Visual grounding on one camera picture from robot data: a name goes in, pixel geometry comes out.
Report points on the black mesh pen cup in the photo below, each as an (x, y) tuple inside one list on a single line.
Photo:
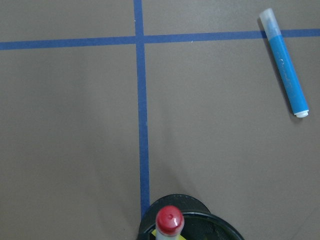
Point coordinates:
[(199, 222)]

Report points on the blue highlighter pen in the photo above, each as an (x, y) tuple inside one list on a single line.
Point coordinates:
[(284, 64)]

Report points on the red marker pen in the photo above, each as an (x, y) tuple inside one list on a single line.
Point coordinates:
[(169, 221)]

